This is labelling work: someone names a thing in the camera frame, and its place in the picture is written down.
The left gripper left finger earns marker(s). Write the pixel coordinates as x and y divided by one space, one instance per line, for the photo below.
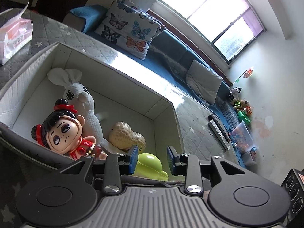
117 165

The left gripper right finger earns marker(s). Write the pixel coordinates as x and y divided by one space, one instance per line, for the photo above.
187 165

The green octopus toy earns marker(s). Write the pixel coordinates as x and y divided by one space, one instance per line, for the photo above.
150 167

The beige peanut toy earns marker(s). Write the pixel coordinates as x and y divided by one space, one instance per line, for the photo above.
123 137

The black-haired doll figurine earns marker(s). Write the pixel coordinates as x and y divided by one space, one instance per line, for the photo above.
61 132

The white knitted rabbit plush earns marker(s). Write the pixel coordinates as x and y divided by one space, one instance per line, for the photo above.
79 96

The silver remote control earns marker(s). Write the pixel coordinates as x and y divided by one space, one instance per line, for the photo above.
219 134

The black remote control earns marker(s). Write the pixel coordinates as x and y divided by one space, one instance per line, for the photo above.
220 128

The clear plastic toy bin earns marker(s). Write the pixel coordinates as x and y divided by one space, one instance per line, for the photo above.
242 137

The green toy basin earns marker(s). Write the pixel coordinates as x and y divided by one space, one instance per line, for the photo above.
244 118

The black cardboard box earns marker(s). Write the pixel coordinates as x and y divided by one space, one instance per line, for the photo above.
29 97

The pile of plush toys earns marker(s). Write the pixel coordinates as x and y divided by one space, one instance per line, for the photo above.
242 105

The grey cushion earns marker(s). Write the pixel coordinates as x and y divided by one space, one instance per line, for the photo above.
203 81

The panda plush toy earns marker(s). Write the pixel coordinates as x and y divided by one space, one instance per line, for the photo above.
235 92

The blue sofa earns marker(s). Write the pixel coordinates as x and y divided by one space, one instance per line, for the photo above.
164 69

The black box with dials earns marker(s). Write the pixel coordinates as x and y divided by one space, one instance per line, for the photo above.
293 185

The orange paper pinwheel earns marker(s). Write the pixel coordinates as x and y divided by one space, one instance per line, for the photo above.
245 74

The butterfly print pillow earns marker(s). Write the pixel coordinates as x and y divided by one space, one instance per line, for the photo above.
129 28

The window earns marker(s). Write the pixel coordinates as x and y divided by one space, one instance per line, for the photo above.
228 26

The white tissue pack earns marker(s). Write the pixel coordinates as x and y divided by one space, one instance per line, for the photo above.
15 34

